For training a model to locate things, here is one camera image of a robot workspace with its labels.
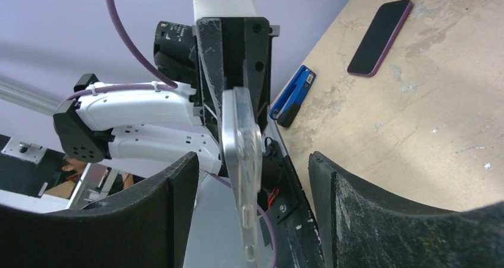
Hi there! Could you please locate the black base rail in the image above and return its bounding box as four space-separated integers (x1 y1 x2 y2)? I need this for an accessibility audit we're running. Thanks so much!
260 119 325 267

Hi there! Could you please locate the clear magsafe phone case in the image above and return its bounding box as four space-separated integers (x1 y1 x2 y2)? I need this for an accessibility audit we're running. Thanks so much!
220 87 263 267

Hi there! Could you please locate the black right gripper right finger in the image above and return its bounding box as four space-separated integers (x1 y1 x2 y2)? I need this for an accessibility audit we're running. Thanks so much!
308 152 503 267

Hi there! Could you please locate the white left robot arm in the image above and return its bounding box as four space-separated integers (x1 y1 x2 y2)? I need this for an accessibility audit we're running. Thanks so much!
53 0 275 177

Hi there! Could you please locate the black phone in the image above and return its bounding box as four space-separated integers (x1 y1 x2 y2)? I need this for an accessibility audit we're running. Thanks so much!
346 0 414 77

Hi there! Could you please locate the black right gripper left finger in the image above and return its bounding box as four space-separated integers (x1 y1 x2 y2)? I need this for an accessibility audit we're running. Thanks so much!
1 152 199 267

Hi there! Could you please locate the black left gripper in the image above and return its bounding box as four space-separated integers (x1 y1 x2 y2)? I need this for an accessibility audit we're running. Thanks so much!
153 17 272 140

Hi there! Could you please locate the blue black hand tool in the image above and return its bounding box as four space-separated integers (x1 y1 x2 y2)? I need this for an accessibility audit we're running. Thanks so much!
270 65 317 128

